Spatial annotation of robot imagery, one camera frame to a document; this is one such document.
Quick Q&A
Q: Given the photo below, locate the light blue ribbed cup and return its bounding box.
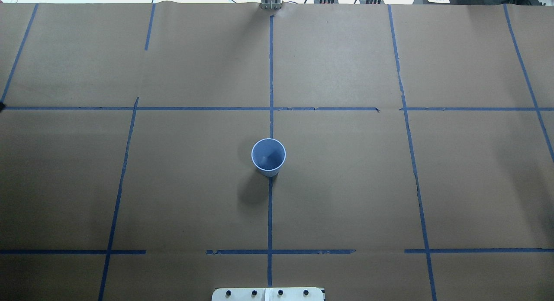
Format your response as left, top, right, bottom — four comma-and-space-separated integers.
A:
251, 139, 287, 178

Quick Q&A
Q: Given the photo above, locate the white pillar with base plate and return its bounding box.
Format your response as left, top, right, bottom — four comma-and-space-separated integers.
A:
211, 287, 326, 301

